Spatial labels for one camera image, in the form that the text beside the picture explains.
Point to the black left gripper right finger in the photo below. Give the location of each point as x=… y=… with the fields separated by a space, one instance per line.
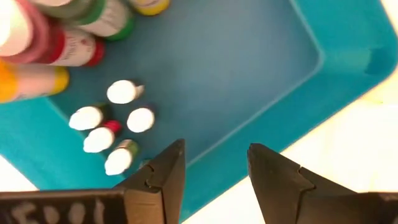
x=286 y=193

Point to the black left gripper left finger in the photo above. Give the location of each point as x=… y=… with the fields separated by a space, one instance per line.
x=93 y=208

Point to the small olive green coloring bottle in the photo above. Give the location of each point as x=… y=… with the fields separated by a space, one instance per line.
x=119 y=160

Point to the small red food coloring bottle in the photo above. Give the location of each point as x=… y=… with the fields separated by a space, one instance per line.
x=99 y=139

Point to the small blue food coloring bottle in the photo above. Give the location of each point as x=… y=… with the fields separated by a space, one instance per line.
x=140 y=119

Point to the small purple food coloring bottle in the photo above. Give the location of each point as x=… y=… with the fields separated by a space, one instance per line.
x=122 y=91

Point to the large golden yellow coloring bottle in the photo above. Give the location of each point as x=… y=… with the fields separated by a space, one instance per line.
x=31 y=82

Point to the large red food coloring bottle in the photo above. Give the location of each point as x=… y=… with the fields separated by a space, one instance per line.
x=71 y=49

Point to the large green food coloring bottle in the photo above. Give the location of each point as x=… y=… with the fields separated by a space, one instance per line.
x=109 y=18

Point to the large yellow food coloring bottle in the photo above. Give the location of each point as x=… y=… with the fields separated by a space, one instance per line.
x=149 y=6

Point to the blue plastic bin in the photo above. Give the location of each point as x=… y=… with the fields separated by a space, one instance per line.
x=217 y=62

